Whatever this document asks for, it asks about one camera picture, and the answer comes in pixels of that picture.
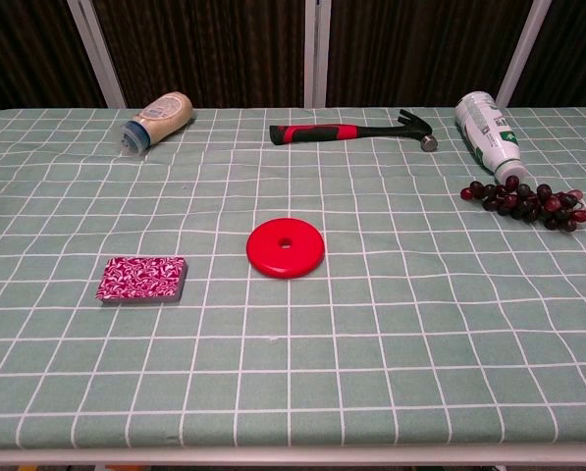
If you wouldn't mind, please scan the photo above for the pink sponge cloth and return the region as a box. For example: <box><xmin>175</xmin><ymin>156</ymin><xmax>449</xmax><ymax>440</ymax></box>
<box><xmin>95</xmin><ymin>255</ymin><xmax>189</xmax><ymax>306</ymax></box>

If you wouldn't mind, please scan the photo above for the red disc with hole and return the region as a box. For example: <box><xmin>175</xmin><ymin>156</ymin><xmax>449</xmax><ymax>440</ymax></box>
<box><xmin>245</xmin><ymin>217</ymin><xmax>327</xmax><ymax>281</ymax></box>

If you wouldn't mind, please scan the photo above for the red black claw hammer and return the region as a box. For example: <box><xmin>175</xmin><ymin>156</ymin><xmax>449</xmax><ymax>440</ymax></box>
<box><xmin>268</xmin><ymin>108</ymin><xmax>439</xmax><ymax>153</ymax></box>

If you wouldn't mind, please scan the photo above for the green white checked tablecloth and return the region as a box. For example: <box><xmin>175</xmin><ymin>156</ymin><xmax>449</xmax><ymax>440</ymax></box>
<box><xmin>0</xmin><ymin>106</ymin><xmax>586</xmax><ymax>450</ymax></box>

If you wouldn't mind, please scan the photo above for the beige mayonnaise squeeze bottle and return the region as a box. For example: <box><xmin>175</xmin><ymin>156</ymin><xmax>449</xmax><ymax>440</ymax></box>
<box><xmin>120</xmin><ymin>90</ymin><xmax>196</xmax><ymax>159</ymax></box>

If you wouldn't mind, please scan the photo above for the dark brown corrugated panel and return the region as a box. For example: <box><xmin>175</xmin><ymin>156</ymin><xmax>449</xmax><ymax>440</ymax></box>
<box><xmin>509</xmin><ymin>0</ymin><xmax>586</xmax><ymax>109</ymax></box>
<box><xmin>91</xmin><ymin>0</ymin><xmax>307</xmax><ymax>110</ymax></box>
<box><xmin>0</xmin><ymin>0</ymin><xmax>108</xmax><ymax>124</ymax></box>
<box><xmin>326</xmin><ymin>0</ymin><xmax>537</xmax><ymax>109</ymax></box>

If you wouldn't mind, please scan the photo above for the white green plastic bottle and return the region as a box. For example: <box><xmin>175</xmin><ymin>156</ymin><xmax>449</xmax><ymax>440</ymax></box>
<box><xmin>453</xmin><ymin>90</ymin><xmax>527</xmax><ymax>185</ymax></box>

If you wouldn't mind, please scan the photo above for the dark red grape bunch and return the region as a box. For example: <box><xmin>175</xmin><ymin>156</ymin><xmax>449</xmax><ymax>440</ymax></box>
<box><xmin>459</xmin><ymin>175</ymin><xmax>586</xmax><ymax>234</ymax></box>

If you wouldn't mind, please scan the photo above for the white frame post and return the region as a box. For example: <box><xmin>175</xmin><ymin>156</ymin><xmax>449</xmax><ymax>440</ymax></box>
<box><xmin>66</xmin><ymin>0</ymin><xmax>128</xmax><ymax>110</ymax></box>
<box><xmin>495</xmin><ymin>0</ymin><xmax>554</xmax><ymax>109</ymax></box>
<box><xmin>303</xmin><ymin>0</ymin><xmax>333</xmax><ymax>110</ymax></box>

